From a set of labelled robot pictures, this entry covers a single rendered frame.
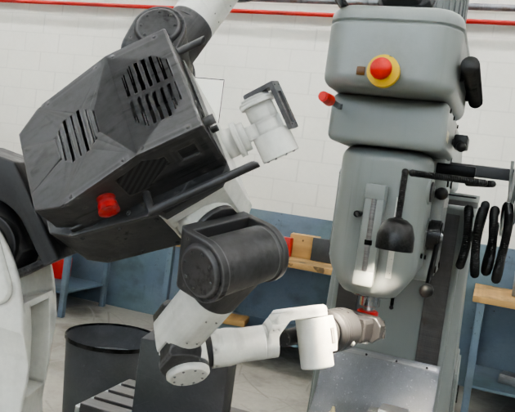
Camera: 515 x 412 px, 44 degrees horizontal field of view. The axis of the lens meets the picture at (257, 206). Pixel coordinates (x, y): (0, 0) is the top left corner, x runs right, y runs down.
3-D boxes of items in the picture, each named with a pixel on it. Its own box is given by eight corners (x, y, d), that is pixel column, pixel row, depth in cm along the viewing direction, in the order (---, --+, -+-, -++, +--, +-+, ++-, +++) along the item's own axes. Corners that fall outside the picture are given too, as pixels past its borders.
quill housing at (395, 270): (413, 306, 132) (436, 152, 130) (316, 288, 139) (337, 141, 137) (422, 294, 150) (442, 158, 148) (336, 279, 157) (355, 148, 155)
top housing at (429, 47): (454, 94, 117) (467, 6, 116) (315, 82, 125) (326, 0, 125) (463, 124, 161) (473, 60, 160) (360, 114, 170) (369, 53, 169)
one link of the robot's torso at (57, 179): (10, 261, 86) (250, 150, 84) (-22, 79, 103) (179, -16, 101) (109, 318, 112) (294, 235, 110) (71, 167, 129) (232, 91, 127)
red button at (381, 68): (389, 78, 116) (392, 56, 115) (367, 77, 117) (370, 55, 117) (391, 82, 119) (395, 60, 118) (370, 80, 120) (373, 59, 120)
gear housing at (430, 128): (444, 152, 126) (452, 101, 126) (324, 139, 135) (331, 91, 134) (454, 162, 158) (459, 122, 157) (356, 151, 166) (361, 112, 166)
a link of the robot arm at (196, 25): (165, -12, 118) (124, 41, 113) (208, 6, 116) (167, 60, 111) (175, 31, 128) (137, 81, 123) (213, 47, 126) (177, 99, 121)
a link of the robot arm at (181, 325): (140, 386, 112) (195, 322, 98) (132, 320, 120) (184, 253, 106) (198, 387, 118) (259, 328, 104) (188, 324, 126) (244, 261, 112)
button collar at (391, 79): (396, 87, 118) (400, 55, 118) (364, 85, 120) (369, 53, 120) (397, 89, 120) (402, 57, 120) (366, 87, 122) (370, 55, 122)
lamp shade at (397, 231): (379, 249, 119) (384, 216, 119) (371, 244, 126) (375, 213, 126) (417, 254, 119) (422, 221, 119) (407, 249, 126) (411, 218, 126)
